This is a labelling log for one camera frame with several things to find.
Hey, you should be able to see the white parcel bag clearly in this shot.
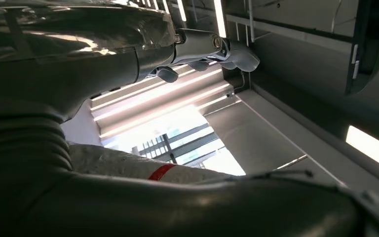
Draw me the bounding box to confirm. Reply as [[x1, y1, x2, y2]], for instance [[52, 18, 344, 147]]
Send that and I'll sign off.
[[68, 144, 232, 184]]

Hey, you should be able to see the black inbound scanner machine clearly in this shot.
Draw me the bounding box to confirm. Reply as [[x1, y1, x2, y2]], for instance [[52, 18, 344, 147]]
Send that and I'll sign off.
[[345, 0, 379, 95]]

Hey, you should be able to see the ceiling strip light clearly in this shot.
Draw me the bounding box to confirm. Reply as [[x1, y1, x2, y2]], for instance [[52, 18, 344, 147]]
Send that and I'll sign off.
[[213, 0, 227, 38]]

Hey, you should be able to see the ceiling light panel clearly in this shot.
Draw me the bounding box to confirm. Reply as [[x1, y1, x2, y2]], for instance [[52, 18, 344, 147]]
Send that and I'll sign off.
[[345, 125, 379, 176]]

